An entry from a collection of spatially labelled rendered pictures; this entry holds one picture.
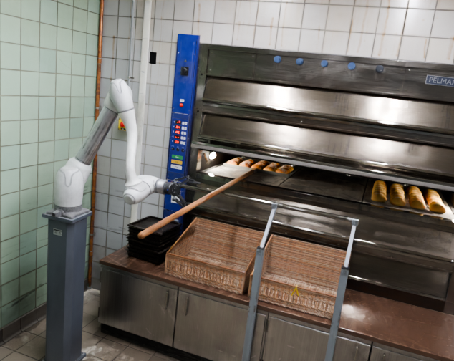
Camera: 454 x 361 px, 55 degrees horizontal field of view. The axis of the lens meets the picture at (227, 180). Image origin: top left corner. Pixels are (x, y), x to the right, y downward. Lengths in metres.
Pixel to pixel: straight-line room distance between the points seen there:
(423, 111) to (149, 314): 2.18
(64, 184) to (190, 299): 1.06
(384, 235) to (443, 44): 1.21
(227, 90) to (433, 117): 1.33
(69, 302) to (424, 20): 2.68
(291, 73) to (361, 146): 0.66
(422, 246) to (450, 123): 0.78
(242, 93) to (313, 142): 0.59
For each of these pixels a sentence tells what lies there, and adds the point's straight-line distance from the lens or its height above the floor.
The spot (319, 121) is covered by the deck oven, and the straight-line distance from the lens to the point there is 2.93.
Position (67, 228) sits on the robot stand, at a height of 0.94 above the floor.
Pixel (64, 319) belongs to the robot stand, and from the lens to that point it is 2.92.
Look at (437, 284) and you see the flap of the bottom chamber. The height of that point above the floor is 0.76.
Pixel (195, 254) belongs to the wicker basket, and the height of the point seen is 0.59.
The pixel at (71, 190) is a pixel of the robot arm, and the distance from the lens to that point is 2.63.
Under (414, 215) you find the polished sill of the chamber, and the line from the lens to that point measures 2.99.
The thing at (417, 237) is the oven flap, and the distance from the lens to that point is 3.04.
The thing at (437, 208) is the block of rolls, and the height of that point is 1.21.
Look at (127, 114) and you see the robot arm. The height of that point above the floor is 1.61.
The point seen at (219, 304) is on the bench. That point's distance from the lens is 2.82.
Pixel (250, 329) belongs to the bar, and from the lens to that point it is 2.75.
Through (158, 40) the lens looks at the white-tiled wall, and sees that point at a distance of 3.33.
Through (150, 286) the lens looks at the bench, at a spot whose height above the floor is 0.49.
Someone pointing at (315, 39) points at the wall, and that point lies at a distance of 2.96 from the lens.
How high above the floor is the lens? 1.85
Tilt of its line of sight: 13 degrees down
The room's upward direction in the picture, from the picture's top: 7 degrees clockwise
